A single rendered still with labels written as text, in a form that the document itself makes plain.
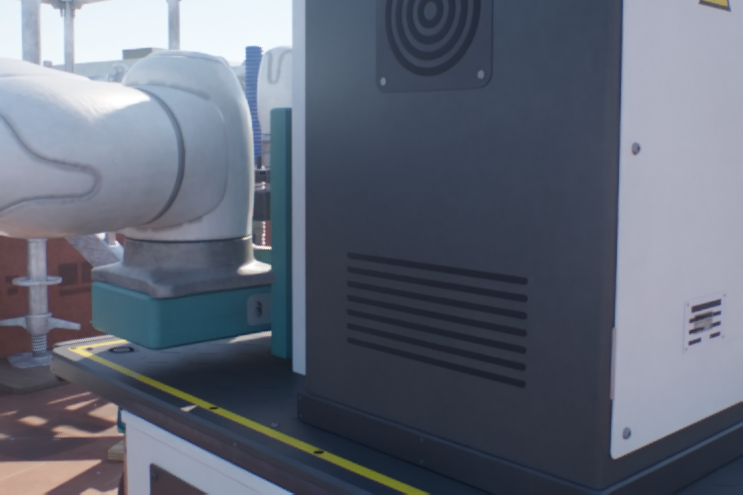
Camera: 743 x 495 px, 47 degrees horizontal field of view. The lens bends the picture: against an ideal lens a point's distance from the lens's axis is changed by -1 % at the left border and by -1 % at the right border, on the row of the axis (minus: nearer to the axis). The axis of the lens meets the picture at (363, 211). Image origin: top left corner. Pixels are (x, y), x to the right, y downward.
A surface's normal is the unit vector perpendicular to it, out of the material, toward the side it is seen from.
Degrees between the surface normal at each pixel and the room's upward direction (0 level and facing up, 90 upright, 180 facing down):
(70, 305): 90
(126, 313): 90
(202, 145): 82
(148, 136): 73
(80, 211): 127
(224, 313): 90
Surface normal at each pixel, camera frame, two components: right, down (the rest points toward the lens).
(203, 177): 0.83, 0.25
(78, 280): 0.79, 0.05
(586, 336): -0.74, 0.05
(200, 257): 0.35, -0.02
